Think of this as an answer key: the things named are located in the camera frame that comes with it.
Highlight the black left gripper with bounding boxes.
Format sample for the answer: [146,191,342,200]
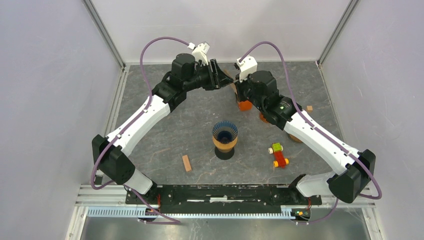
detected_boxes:
[184,58,234,92]

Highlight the blue plastic coffee dripper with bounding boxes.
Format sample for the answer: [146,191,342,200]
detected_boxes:
[212,121,238,144]

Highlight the orange glass carafe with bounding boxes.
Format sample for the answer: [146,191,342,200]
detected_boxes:
[259,112,268,123]

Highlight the light wooden ring holder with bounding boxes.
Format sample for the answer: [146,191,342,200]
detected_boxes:
[212,136,238,153]

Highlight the brown paper coffee filter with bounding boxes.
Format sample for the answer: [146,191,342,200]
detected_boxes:
[223,69,234,83]

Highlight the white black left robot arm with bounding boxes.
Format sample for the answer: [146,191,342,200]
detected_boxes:
[91,53,234,204]

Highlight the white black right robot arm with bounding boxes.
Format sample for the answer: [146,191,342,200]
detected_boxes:
[234,70,376,204]

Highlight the orange coffee filter box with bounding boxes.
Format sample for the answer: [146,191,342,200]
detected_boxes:
[230,83,253,112]

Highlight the colourful toy car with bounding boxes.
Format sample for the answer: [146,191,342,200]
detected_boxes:
[268,142,289,168]

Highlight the small wooden block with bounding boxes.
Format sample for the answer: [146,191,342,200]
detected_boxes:
[182,155,192,172]

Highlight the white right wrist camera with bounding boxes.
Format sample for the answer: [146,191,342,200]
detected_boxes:
[236,55,258,82]

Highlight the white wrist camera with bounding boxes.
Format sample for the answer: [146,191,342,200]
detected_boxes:
[191,42,210,66]
[236,55,258,82]

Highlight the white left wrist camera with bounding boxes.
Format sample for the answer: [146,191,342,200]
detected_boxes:
[191,42,210,66]

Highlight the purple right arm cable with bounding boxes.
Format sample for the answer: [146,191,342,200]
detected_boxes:
[239,41,383,225]

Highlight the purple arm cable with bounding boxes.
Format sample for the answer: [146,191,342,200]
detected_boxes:
[90,36,196,225]
[239,41,383,225]

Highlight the grey slotted cable duct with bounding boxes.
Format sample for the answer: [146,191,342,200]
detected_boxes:
[86,206,311,220]

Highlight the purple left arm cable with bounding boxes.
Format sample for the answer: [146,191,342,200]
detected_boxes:
[90,36,196,225]

